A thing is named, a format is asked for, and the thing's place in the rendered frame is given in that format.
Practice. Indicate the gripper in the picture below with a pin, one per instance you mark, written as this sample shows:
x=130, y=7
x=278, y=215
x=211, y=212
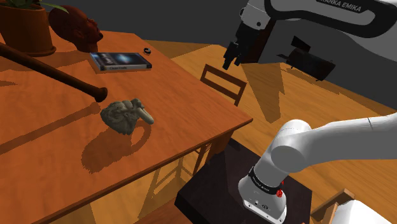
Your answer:
x=249, y=40

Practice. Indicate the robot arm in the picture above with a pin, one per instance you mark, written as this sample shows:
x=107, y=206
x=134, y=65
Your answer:
x=322, y=142

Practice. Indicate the wooden table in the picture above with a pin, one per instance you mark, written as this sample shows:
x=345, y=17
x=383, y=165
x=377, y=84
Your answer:
x=173, y=102

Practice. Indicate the dark blue book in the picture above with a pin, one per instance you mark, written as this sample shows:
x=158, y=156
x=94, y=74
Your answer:
x=122, y=59

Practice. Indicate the grey-green stone figure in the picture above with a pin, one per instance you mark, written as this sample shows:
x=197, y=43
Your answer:
x=122, y=116

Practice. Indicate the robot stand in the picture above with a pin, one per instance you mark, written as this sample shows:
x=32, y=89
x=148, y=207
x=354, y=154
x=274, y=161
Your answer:
x=214, y=192

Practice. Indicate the dark red head bust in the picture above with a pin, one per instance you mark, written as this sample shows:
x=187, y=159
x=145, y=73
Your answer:
x=73, y=24

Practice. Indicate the dark wooden baseball bat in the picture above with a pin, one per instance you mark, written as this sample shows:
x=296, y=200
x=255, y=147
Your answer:
x=55, y=74

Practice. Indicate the wooden chair with white cushion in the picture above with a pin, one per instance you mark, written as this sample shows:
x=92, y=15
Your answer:
x=359, y=214

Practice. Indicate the potted plant in terracotta pot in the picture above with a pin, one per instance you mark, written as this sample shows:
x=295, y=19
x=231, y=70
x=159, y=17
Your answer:
x=26, y=28

